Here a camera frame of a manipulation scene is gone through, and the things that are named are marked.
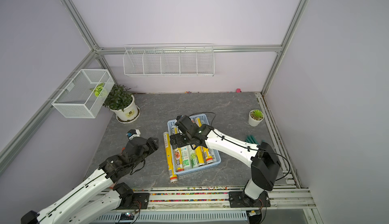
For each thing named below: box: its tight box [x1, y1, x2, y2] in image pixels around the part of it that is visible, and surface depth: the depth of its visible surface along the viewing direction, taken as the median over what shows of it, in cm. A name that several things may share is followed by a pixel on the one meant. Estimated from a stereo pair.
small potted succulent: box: [248, 109, 265, 127], surface depth 98 cm
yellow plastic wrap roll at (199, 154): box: [195, 145, 206, 167], surface depth 81 cm
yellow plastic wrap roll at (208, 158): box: [202, 146, 214, 165], surface depth 82 cm
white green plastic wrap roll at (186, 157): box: [180, 145, 191, 171], surface depth 84 cm
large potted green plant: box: [102, 84, 141, 124], surface depth 96 cm
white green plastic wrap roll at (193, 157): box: [188, 144, 200, 169], surface depth 84 cm
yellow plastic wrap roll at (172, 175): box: [163, 131, 178, 184], surface depth 85 cm
